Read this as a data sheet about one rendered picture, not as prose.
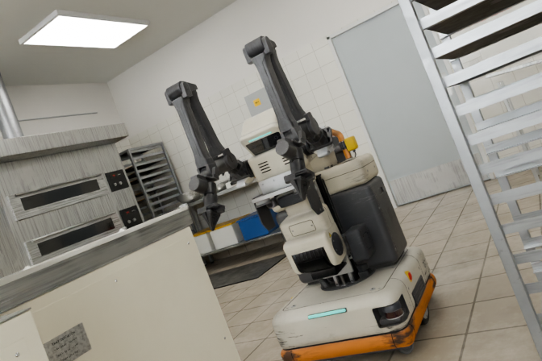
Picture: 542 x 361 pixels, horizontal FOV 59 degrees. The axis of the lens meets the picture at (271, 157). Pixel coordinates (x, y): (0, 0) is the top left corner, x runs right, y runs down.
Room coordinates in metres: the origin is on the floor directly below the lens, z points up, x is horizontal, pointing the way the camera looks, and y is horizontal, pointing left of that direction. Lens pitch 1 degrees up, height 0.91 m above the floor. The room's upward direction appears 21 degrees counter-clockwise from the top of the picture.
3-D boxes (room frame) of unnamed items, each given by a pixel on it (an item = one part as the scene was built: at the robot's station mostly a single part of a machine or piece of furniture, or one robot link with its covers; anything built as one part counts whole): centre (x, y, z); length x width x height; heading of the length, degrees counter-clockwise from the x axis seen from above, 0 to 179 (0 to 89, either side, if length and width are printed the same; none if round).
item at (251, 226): (5.79, 0.39, 0.36); 0.46 x 0.38 x 0.26; 152
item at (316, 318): (2.36, -0.14, 0.16); 0.67 x 0.64 x 0.25; 152
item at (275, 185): (2.11, 0.00, 0.77); 0.28 x 0.16 x 0.22; 62
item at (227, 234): (6.02, 0.78, 0.36); 0.46 x 0.38 x 0.26; 150
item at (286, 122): (1.86, -0.11, 1.18); 0.11 x 0.06 x 0.43; 62
